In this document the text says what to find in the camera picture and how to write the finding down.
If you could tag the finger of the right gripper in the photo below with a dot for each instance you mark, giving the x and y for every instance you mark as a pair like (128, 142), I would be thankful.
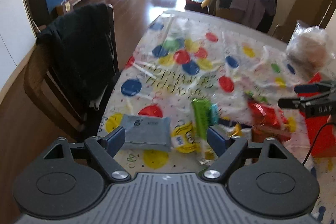
(319, 87)
(294, 103)

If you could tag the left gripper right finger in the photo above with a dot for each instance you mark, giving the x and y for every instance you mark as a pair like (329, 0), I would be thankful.
(230, 152)

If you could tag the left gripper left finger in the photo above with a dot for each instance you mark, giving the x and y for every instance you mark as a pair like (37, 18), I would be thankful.
(102, 152)

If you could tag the red noodle snack bag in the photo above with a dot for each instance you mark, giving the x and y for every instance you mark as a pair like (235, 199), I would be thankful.
(266, 120)

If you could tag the red cardboard box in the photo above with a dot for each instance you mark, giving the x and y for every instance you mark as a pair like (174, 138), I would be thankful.
(321, 136)

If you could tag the grey blue snack packet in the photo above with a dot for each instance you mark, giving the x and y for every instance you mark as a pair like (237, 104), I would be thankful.
(144, 132)

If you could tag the yellow snack packet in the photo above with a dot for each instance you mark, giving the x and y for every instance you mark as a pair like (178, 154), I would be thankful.
(183, 138)

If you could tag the green white snack packet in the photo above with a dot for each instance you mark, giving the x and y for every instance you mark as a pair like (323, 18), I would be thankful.
(206, 114)

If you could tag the clear bag of food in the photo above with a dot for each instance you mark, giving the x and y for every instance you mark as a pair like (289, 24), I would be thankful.
(310, 48)

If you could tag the colourful birthday plastic tablecloth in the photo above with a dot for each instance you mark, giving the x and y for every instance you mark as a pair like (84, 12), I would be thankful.
(178, 59)

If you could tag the wooden chair with black jacket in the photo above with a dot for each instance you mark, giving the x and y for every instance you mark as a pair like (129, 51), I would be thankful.
(73, 69)

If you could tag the white sideboard cabinet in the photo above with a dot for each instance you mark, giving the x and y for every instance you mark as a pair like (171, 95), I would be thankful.
(17, 41)

